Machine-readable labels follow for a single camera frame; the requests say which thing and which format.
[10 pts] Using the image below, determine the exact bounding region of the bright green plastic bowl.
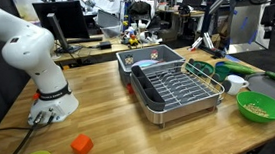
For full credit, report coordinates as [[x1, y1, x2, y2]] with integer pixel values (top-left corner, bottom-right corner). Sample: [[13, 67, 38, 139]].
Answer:
[[235, 88, 275, 126]]

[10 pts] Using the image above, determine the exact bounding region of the white mug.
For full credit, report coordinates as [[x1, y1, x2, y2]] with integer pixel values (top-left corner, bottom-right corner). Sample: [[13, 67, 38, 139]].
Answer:
[[226, 72, 251, 97]]

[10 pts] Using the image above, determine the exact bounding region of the gray dish rack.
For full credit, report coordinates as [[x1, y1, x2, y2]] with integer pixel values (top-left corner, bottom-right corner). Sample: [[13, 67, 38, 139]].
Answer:
[[128, 56, 229, 128]]

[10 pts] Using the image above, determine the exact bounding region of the gray plastic bin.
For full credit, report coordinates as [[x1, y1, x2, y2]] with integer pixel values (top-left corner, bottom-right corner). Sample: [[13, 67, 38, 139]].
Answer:
[[115, 42, 188, 89]]

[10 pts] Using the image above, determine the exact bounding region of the orange cube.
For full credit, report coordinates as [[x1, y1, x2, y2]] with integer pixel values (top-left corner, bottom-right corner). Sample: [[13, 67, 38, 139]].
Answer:
[[68, 132, 95, 154]]

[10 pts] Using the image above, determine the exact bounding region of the wooden background desk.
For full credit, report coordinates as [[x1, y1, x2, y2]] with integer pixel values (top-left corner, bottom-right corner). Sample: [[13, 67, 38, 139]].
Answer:
[[51, 29, 161, 67]]

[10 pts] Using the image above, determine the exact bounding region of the blue plate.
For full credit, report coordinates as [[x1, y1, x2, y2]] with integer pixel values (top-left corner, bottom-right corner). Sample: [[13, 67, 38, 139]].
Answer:
[[214, 59, 245, 73]]

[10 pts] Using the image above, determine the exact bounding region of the dark green cup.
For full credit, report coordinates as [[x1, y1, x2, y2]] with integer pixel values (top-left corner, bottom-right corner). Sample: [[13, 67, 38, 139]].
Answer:
[[214, 63, 232, 83]]

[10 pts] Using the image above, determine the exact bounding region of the black computer monitor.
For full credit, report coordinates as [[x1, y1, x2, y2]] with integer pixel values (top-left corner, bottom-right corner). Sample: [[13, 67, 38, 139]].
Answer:
[[32, 0, 92, 58]]

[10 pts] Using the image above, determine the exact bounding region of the black power adapter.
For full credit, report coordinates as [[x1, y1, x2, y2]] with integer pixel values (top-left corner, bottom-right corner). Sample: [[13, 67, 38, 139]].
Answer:
[[98, 40, 113, 50]]

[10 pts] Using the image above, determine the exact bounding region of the light blue dish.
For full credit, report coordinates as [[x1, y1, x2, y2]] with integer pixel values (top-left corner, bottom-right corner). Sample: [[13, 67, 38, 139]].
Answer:
[[130, 58, 162, 70]]

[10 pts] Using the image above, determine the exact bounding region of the dark green plate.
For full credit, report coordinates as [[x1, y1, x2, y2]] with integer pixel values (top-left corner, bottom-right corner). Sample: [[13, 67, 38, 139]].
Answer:
[[184, 57, 216, 80]]

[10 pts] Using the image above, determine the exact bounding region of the white black headset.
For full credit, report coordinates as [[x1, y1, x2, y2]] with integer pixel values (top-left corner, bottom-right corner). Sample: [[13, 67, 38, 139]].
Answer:
[[139, 29, 164, 45]]

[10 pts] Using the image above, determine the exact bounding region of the blue tape patch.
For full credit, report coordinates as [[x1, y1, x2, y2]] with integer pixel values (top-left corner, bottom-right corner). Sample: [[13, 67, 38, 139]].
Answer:
[[225, 53, 242, 64]]

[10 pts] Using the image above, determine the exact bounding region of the clear plastic storage bin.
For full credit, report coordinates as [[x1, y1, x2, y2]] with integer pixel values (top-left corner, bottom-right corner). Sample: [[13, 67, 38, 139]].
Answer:
[[95, 7, 125, 40]]

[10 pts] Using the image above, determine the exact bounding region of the black base cable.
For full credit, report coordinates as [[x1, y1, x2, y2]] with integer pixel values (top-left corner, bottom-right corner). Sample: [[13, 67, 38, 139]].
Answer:
[[0, 110, 59, 154]]

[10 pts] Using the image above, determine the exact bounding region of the aluminum rail clamp stand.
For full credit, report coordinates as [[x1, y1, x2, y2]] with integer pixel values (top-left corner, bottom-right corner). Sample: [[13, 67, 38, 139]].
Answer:
[[188, 32, 228, 62]]

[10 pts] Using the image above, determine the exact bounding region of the pile of tan nuts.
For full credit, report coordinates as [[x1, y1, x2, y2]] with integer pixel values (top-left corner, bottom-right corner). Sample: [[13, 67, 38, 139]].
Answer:
[[242, 101, 271, 121]]

